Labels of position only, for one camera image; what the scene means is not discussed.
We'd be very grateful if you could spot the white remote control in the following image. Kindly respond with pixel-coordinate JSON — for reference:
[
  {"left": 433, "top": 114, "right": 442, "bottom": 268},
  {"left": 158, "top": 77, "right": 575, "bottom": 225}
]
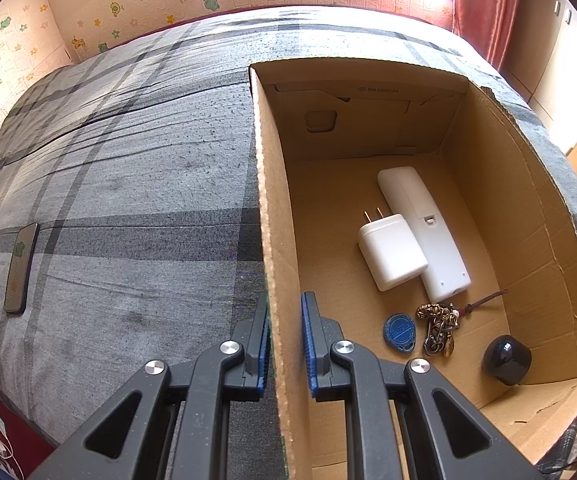
[{"left": 377, "top": 166, "right": 472, "bottom": 304}]

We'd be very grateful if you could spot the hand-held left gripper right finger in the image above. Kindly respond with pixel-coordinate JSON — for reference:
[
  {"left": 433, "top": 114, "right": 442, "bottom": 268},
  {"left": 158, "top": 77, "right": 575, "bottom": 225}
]
[{"left": 301, "top": 291, "right": 544, "bottom": 480}]

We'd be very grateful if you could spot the black smartphone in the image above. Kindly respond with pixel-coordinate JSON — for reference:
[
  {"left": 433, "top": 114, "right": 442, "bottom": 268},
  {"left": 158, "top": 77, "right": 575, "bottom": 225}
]
[{"left": 4, "top": 222, "right": 40, "bottom": 315}]

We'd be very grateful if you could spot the cardboard box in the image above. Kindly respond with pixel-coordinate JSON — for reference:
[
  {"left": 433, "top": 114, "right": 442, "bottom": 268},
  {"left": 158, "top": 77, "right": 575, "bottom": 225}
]
[{"left": 248, "top": 57, "right": 577, "bottom": 480}]

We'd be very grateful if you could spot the key bunch with blue fob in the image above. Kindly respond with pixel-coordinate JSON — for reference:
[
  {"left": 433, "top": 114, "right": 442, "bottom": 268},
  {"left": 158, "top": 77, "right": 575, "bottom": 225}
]
[{"left": 383, "top": 288, "right": 508, "bottom": 359}]

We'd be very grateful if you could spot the large white charger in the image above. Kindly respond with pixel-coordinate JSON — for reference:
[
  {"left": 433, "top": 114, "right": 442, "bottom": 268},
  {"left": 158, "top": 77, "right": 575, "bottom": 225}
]
[{"left": 357, "top": 207, "right": 429, "bottom": 292}]

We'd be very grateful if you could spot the red curtain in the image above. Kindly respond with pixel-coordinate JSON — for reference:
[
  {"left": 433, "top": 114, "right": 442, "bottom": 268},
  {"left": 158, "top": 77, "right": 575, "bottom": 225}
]
[{"left": 453, "top": 0, "right": 527, "bottom": 77}]

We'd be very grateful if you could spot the grey plaid bedsheet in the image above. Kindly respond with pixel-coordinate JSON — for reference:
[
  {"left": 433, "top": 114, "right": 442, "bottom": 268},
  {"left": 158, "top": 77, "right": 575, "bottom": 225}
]
[{"left": 0, "top": 6, "right": 577, "bottom": 480}]

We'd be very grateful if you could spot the beige wardrobe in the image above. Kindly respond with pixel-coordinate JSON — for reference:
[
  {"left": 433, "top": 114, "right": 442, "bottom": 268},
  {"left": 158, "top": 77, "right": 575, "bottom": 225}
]
[{"left": 499, "top": 0, "right": 577, "bottom": 186}]

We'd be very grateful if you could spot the black round cap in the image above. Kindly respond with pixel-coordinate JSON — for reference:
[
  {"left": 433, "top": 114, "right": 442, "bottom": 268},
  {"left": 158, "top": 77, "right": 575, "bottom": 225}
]
[{"left": 483, "top": 334, "right": 532, "bottom": 387}]

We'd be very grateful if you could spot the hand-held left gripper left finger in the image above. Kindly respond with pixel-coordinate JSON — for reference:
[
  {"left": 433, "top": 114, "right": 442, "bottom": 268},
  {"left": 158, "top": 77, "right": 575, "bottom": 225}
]
[{"left": 28, "top": 290, "right": 272, "bottom": 480}]

